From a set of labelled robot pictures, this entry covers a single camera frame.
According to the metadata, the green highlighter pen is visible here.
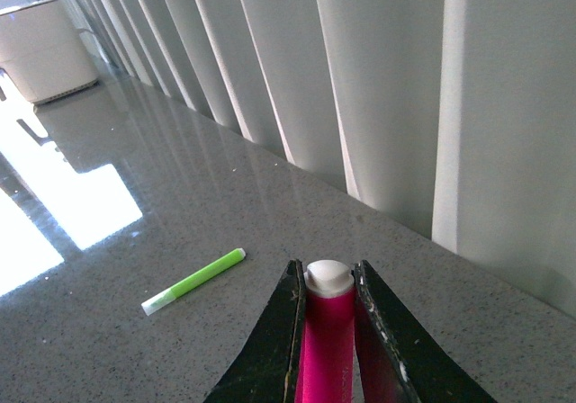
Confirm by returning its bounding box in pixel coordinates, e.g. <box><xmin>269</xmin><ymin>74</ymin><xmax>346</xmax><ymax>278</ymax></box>
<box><xmin>141</xmin><ymin>247</ymin><xmax>247</xmax><ymax>316</ymax></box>

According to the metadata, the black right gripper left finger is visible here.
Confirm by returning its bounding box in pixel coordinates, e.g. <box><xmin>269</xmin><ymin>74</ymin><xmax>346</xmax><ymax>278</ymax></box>
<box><xmin>205</xmin><ymin>260</ymin><xmax>306</xmax><ymax>402</ymax></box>

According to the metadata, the white pleated curtain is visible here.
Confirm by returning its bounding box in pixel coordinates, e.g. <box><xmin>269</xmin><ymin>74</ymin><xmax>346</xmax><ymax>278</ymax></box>
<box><xmin>61</xmin><ymin>0</ymin><xmax>575</xmax><ymax>315</ymax></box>

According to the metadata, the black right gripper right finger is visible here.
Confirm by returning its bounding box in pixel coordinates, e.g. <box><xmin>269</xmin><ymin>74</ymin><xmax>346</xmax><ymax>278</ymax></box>
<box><xmin>354</xmin><ymin>260</ymin><xmax>495</xmax><ymax>402</ymax></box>

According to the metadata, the pink highlighter pen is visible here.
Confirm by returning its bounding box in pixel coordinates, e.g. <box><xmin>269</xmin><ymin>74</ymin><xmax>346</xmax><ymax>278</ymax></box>
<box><xmin>295</xmin><ymin>260</ymin><xmax>356</xmax><ymax>402</ymax></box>

